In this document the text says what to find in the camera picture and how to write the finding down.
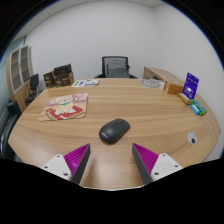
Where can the black computer mouse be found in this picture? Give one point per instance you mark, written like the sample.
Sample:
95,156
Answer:
113,130

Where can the purple card sign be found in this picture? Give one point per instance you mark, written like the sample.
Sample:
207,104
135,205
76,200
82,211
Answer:
191,85

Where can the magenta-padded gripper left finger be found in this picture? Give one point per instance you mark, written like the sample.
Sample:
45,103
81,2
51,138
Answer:
56,165

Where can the printed paper sheet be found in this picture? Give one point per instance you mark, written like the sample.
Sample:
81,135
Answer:
85,82

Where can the green and blue pack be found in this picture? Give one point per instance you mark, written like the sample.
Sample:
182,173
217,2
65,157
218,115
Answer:
198,108

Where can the grey backpack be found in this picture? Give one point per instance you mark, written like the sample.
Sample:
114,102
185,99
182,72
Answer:
117,69

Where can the cat print mouse pad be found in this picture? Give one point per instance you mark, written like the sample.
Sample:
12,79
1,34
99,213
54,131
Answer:
65,106

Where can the wooden shelf cabinet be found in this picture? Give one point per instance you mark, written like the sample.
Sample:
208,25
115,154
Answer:
18,71

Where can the large brown cardboard box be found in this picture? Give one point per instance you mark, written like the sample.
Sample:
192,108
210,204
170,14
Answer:
64,80

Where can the black box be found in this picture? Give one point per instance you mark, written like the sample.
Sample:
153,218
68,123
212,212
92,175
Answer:
62,69

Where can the small orange box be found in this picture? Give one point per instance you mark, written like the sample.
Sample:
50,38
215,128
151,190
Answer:
173,88

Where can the round grey printed disc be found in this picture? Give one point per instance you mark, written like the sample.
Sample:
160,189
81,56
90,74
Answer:
151,83

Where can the small black visitor chair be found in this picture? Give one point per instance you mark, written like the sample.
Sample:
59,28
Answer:
34,82

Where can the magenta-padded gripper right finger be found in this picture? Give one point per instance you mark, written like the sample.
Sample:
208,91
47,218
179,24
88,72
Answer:
165,164

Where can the wooden card stand block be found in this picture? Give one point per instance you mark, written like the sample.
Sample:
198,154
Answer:
184,98

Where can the black mesh office chair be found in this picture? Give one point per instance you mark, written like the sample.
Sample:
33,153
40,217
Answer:
105,66

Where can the black leather armchair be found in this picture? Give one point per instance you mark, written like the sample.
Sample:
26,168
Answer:
8,126

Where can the small brown cardboard box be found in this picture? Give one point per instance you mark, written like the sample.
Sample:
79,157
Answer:
48,79

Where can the wooden side desk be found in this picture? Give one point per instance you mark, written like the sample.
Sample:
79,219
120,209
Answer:
156,72

